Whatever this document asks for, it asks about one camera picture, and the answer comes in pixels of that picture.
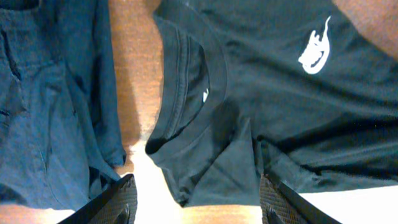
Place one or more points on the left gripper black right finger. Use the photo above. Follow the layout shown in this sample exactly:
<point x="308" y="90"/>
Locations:
<point x="282" y="205"/>

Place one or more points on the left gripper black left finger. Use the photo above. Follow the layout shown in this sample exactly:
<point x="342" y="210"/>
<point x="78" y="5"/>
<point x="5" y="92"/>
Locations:
<point x="117" y="205"/>

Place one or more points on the black t-shirt white logo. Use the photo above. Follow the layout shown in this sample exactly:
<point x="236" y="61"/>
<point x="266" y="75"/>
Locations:
<point x="284" y="88"/>

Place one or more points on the folded navy blue garment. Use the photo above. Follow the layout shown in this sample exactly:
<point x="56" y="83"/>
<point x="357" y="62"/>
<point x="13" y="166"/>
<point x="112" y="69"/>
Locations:
<point x="60" y="135"/>

